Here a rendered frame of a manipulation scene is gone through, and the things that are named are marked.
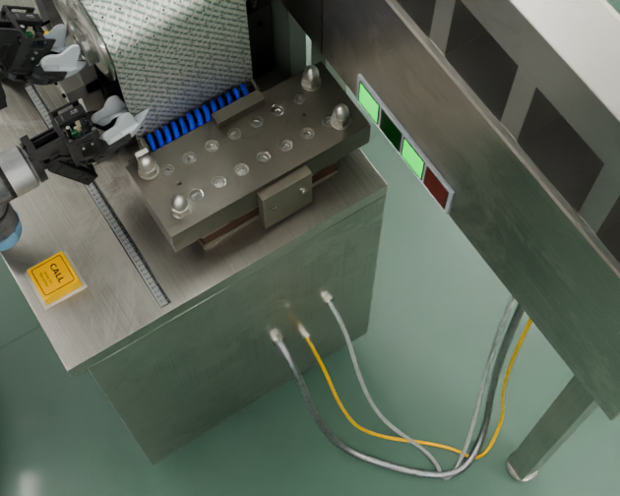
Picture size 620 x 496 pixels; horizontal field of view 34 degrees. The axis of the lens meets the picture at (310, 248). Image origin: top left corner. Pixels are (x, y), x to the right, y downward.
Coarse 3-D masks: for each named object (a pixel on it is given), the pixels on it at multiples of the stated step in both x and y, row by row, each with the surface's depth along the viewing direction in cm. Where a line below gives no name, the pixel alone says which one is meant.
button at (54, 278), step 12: (60, 252) 176; (48, 264) 175; (60, 264) 175; (36, 276) 174; (48, 276) 174; (60, 276) 174; (72, 276) 174; (48, 288) 173; (60, 288) 173; (72, 288) 175; (48, 300) 173
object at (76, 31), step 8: (72, 24) 152; (80, 24) 152; (72, 32) 154; (80, 32) 152; (80, 40) 152; (88, 40) 152; (88, 48) 152; (88, 56) 153; (96, 56) 154; (88, 64) 156
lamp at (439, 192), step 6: (426, 174) 152; (432, 174) 150; (426, 180) 153; (432, 180) 151; (426, 186) 155; (432, 186) 152; (438, 186) 150; (432, 192) 154; (438, 192) 152; (444, 192) 150; (438, 198) 153; (444, 198) 151
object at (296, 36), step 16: (272, 0) 176; (272, 16) 181; (288, 16) 173; (272, 32) 186; (288, 32) 178; (304, 32) 180; (288, 48) 182; (304, 48) 185; (288, 64) 187; (304, 64) 189
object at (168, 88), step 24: (240, 24) 164; (192, 48) 162; (216, 48) 165; (240, 48) 170; (144, 72) 159; (168, 72) 163; (192, 72) 167; (216, 72) 171; (240, 72) 175; (144, 96) 165; (168, 96) 169; (192, 96) 173; (216, 96) 177; (168, 120) 175
